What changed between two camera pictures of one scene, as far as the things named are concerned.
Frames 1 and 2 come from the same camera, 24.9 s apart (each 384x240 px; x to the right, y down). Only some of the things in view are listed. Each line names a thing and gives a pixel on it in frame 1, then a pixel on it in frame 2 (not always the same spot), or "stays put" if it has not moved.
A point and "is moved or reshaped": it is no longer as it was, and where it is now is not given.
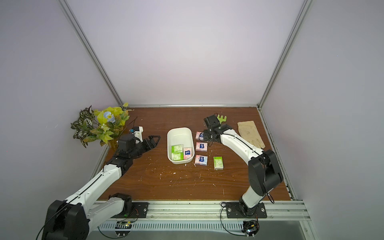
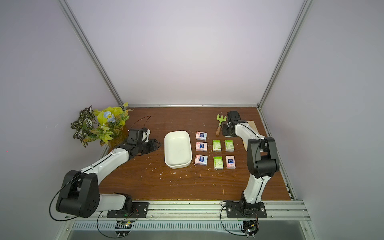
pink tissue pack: [199, 135] stays put
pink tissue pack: [201, 160] stays put
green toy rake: [221, 119] stays put
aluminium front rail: [277, 211] stays put
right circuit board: [250, 227] stays put
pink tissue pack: [201, 146] stays put
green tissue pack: [218, 163] stays put
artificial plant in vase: [103, 124] stays put
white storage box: [180, 145] is moved or reshaped
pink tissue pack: [187, 153] to [230, 163]
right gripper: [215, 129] to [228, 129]
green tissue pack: [177, 148] to [216, 146]
